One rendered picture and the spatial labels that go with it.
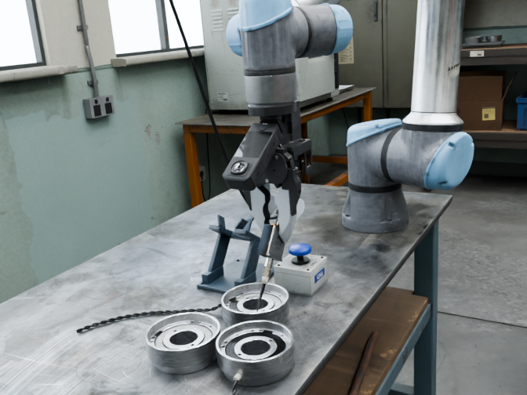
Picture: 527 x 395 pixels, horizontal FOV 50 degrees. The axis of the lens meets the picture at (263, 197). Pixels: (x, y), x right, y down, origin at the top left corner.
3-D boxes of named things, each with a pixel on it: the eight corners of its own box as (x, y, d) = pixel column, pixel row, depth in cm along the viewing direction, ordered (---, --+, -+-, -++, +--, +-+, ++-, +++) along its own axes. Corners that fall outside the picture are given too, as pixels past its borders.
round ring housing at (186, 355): (133, 370, 78) (129, 343, 77) (174, 331, 87) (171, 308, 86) (199, 383, 74) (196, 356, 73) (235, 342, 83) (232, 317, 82)
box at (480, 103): (512, 132, 381) (515, 74, 370) (437, 131, 401) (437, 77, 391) (514, 121, 415) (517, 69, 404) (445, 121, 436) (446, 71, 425)
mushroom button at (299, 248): (306, 278, 97) (305, 251, 95) (285, 274, 98) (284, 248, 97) (316, 269, 100) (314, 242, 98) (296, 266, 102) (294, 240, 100)
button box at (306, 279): (311, 296, 95) (310, 269, 94) (274, 290, 99) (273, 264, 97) (331, 277, 102) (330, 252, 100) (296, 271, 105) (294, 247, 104)
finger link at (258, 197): (285, 231, 93) (287, 177, 90) (267, 244, 88) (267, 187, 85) (270, 227, 94) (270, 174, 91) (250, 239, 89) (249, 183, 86)
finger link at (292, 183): (305, 213, 84) (297, 155, 82) (300, 216, 83) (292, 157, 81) (278, 212, 87) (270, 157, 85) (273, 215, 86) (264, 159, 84)
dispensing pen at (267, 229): (241, 309, 84) (268, 201, 87) (256, 313, 87) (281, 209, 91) (253, 311, 82) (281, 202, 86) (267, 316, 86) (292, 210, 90)
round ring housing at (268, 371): (239, 340, 84) (237, 315, 82) (307, 352, 79) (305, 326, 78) (204, 381, 74) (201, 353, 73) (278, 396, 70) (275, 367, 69)
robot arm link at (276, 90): (278, 76, 77) (230, 77, 81) (281, 110, 78) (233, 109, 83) (305, 70, 83) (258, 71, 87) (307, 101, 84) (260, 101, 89)
